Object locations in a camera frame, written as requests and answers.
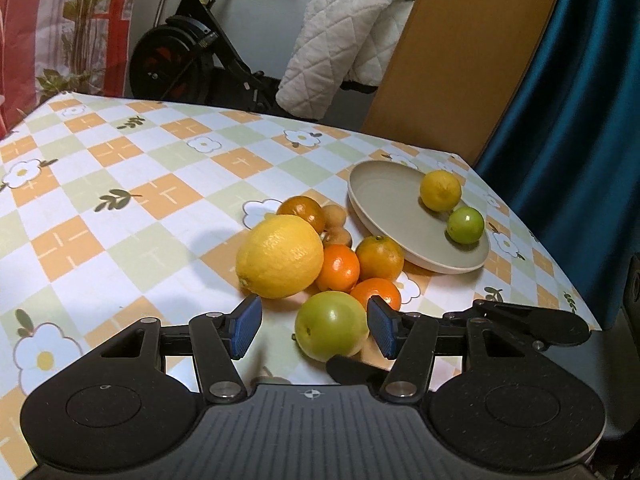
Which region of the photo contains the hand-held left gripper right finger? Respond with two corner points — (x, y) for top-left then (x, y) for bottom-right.
(366, 296), (588, 403)

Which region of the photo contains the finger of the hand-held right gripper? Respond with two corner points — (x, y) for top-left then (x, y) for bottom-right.
(442, 299), (592, 352)
(326, 354), (394, 387)

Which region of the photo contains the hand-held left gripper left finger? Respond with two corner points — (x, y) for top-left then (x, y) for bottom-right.
(47, 294), (263, 405)

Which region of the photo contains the bright orange tangerine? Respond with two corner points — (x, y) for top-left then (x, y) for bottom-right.
(349, 277), (402, 313)
(316, 244), (361, 293)

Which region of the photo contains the yellow-green apple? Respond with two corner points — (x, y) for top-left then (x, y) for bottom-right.
(293, 291), (371, 363)

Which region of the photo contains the dark orange tangerine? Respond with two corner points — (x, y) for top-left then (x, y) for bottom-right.
(355, 236), (405, 282)
(276, 196), (327, 235)

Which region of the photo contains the large yellow lemon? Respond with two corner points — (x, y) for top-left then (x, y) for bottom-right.
(235, 214), (325, 300)

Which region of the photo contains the small brown kiwi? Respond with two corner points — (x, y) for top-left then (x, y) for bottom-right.
(321, 226), (352, 248)
(320, 204), (345, 231)

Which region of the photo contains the beige round plate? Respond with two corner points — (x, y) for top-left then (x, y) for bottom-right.
(347, 160), (491, 275)

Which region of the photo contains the green lime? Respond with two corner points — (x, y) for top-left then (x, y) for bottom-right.
(446, 206), (486, 245)

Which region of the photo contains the small yellow lemon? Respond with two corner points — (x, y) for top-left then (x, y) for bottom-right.
(419, 170), (462, 212)

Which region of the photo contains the teal curtain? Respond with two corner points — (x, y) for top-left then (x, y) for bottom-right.
(472, 0), (640, 331)

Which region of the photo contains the black exercise bike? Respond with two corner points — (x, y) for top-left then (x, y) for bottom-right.
(129, 0), (303, 116)

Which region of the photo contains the wooden board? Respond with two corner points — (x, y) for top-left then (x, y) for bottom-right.
(361, 0), (571, 161)

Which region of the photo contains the white quilted blanket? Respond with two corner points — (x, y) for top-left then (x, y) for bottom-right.
(275, 0), (422, 122)

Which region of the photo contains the printed red backdrop cloth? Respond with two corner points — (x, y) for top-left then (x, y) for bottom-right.
(0, 0), (136, 136)

